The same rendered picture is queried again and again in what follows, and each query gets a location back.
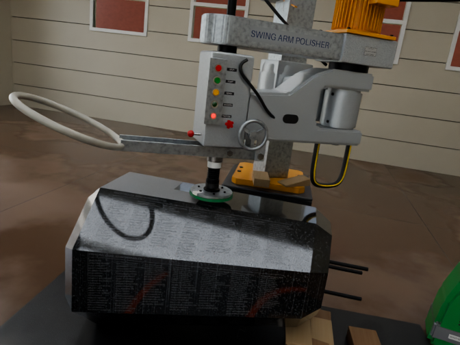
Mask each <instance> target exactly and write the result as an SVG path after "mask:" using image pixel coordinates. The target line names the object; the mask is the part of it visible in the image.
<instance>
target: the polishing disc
mask: <svg viewBox="0 0 460 345"><path fill-rule="evenodd" d="M198 186H200V187H198ZM221 187H223V188H221ZM199 190H202V192H200V193H197V196H196V195H194V194H193V193H192V192H193V191H199ZM224 191H225V192H226V193H224ZM213 193H215V195H213ZM190 195H191V196H192V197H194V198H196V199H198V200H201V201H207V202H213V203H221V202H226V201H230V200H231V199H232V198H233V193H232V191H231V190H230V189H229V188H227V187H225V186H222V185H219V188H216V189H214V190H212V189H209V188H207V187H205V183H199V184H195V185H193V186H192V187H191V188H190Z"/></svg>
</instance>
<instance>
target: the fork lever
mask: <svg viewBox="0 0 460 345"><path fill-rule="evenodd" d="M119 138H122V139H123V140H120V143H123V144H124V145H125V147H124V149H123V150H121V151H131V152H142V153H162V154H172V155H192V156H203V157H223V158H233V159H254V157H255V151H247V150H245V149H243V148H229V147H214V146H203V145H202V144H201V143H200V142H198V141H197V140H182V139H172V138H156V137H147V136H131V135H122V134H120V135H119ZM263 158H264V155H262V154H261V153H260V154H259V155H258V156H257V159H259V160H262V159H263Z"/></svg>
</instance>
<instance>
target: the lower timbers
mask: <svg viewBox="0 0 460 345"><path fill-rule="evenodd" d="M314 317H317V318H322V319H325V320H331V312H330V311H325V310H321V309H320V310H319V312H318V313H317V314H316V315H315V316H314ZM346 341H347V344H348V345H381V343H380V340H379V337H378V335H377V333H376V331H375V330H370V329H363V328H359V327H351V326H348V330H347V334H346Z"/></svg>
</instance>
